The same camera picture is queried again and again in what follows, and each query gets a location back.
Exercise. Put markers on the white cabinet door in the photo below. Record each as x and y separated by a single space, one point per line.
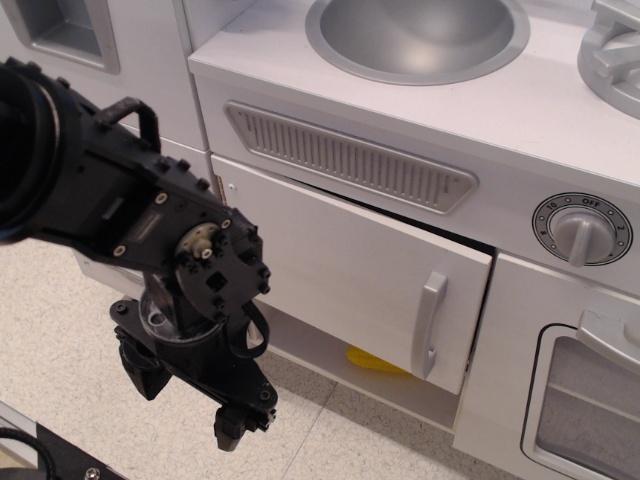
357 275

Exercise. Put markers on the grey stove burner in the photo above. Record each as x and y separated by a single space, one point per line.
607 71

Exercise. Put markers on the grey cabinet door handle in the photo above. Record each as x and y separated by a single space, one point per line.
423 352

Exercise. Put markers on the grey oven door handle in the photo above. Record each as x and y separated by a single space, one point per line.
614 339

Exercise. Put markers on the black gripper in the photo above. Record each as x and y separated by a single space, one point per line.
246 397

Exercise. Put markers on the grey vent panel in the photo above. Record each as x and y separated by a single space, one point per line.
386 171

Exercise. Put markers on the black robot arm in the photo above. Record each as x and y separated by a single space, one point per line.
223 273

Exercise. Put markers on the grey round sink bowl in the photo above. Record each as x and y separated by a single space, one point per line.
418 43

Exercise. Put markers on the yellow toy corn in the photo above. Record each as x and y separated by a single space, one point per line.
368 361

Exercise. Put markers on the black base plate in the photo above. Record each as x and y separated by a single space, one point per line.
71 462

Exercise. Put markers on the grey timer knob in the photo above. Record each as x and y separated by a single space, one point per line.
582 229

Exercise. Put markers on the white toy fridge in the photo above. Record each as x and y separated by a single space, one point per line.
125 75

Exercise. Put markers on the white toy kitchen unit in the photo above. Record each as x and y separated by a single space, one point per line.
528 131

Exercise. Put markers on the white oven door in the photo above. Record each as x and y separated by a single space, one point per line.
582 416

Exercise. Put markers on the grey recessed dispenser panel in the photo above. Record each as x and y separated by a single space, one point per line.
80 31

